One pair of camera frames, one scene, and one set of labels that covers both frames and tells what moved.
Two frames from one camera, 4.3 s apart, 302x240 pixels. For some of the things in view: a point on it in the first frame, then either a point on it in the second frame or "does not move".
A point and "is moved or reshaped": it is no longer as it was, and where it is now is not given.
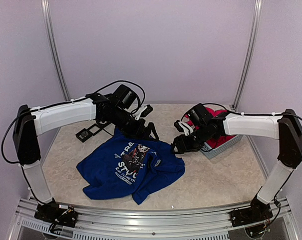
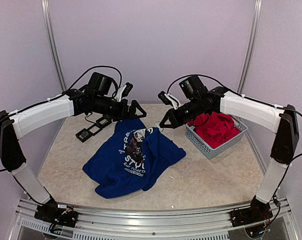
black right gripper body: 193,144 -> 180,119
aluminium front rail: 95,224 does not move
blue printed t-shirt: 125,166 is moved or reshaped
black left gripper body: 135,131 -> 123,114
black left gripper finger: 151,128 -> 135,103
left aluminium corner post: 45,9 does not move
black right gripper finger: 173,145 -> 167,115
